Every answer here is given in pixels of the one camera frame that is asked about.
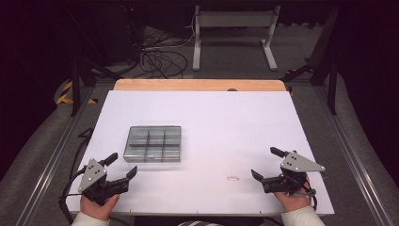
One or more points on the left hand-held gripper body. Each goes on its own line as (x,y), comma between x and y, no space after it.
(94,182)

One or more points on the clear plastic compartment box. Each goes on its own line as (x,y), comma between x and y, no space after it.
(152,144)

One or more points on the yellow black hazard tape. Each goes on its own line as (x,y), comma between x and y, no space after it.
(64,100)

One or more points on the white board sheet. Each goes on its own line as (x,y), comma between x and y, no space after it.
(219,125)

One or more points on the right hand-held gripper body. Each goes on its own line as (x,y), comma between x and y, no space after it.
(295,175)

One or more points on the person's left hand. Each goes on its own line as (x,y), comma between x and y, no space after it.
(97,208)

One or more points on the white metal stand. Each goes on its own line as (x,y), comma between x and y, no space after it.
(233,19)

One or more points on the person's right hand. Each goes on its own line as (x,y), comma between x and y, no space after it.
(293,201)

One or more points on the black metal stand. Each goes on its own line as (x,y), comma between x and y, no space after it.
(75,88)
(332,84)

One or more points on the aluminium rail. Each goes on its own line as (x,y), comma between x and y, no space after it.
(354,160)
(53,157)

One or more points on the person's striped clothing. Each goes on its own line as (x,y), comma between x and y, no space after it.
(200,223)

